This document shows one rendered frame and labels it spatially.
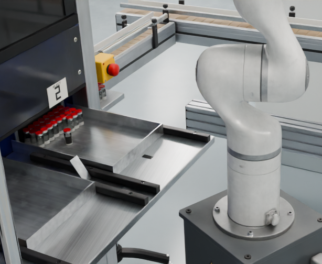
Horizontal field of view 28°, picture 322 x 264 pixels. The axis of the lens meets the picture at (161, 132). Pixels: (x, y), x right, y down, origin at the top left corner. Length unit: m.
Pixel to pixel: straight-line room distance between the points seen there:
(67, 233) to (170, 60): 3.34
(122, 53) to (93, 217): 0.91
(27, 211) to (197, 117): 1.33
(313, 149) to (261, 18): 1.40
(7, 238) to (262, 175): 0.65
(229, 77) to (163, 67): 3.32
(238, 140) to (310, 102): 1.85
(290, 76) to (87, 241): 0.57
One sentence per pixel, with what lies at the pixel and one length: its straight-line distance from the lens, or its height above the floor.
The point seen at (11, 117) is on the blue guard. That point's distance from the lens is 1.74.
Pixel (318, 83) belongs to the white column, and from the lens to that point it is 3.19.
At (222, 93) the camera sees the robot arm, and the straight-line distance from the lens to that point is 1.36.
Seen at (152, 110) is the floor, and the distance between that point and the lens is 4.03.
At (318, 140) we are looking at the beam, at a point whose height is 0.51.
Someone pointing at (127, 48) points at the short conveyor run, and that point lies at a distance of 2.39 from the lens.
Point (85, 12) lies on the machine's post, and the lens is 1.93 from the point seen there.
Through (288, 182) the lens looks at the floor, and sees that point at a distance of 3.30.
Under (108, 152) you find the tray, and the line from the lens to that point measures 1.81.
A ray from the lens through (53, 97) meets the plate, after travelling 1.86.
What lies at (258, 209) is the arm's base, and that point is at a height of 0.92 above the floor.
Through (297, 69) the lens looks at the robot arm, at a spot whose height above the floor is 1.26.
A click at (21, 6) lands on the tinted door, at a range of 1.73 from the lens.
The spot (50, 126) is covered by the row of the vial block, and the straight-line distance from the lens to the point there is 1.89.
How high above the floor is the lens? 1.77
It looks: 28 degrees down
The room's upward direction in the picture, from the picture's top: 4 degrees counter-clockwise
